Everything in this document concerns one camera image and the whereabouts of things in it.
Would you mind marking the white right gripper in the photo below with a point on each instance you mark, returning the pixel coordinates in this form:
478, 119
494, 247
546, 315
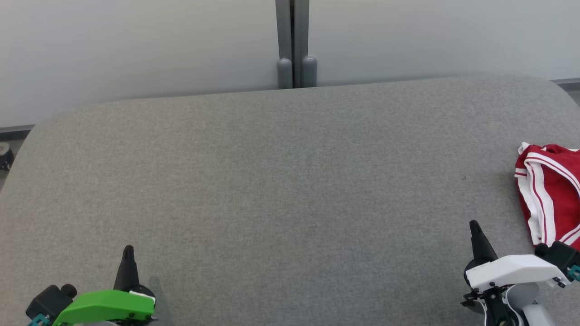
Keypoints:
516, 269

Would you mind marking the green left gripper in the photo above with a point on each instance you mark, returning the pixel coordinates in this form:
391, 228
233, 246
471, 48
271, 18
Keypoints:
108, 308

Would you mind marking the red Bulls 23 garment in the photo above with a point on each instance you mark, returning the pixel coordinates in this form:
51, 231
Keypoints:
557, 194

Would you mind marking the white grey right arm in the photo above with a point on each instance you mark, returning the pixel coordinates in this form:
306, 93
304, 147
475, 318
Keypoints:
537, 317

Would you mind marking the dark furniture caster foot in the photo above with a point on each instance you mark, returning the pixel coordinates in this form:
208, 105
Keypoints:
4, 156

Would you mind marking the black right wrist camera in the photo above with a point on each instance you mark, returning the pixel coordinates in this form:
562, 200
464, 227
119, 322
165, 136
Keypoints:
559, 256

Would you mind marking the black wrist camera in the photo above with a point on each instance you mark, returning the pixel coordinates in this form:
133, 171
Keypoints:
47, 301
559, 256

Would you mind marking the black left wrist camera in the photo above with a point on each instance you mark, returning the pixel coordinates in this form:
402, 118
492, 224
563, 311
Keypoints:
47, 301

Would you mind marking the grey wall divider post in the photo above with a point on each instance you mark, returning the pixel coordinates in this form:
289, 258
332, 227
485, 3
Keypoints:
293, 31

